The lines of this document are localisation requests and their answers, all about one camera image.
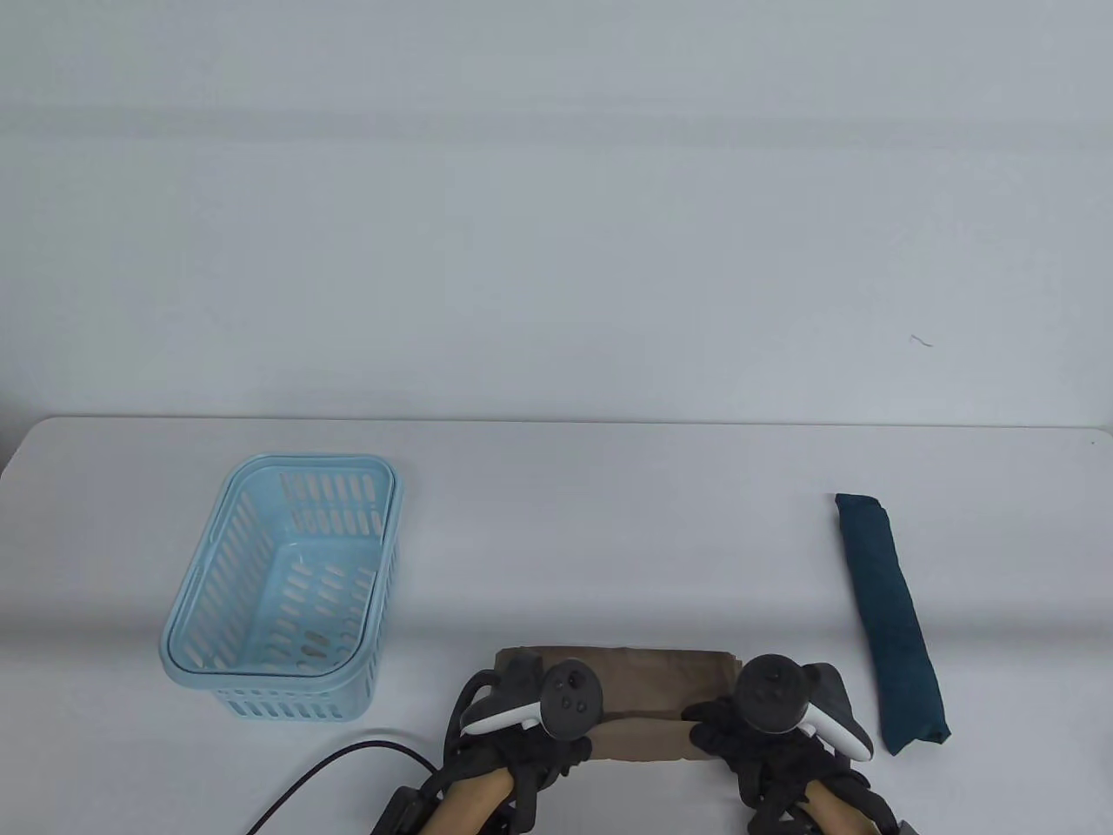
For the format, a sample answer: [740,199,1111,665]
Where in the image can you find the person's left hand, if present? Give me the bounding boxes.
[437,720,595,829]

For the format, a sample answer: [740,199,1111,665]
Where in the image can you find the person's right hand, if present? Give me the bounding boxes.
[680,696,902,835]

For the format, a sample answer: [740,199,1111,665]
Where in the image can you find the brown garment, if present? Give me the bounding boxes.
[493,646,742,765]

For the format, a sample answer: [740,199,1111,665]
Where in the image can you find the dark teal shorts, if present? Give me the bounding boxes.
[835,493,953,756]

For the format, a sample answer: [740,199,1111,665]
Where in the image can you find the person's right forearm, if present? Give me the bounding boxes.
[802,777,872,835]

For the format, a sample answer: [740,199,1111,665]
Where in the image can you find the dark grey right hand controller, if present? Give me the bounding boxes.
[735,654,875,763]

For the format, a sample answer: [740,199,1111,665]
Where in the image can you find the dark grey hand controller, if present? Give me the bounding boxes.
[445,658,605,743]
[735,654,875,763]

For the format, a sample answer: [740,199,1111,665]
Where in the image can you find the dark grey left hand controller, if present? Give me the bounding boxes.
[445,658,605,743]

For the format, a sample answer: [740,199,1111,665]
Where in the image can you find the light blue plastic basket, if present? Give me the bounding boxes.
[158,451,405,723]

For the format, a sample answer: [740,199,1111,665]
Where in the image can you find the black left forearm strap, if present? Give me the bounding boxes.
[371,783,437,835]

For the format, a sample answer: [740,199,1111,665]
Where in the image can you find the black cable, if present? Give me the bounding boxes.
[245,740,441,835]

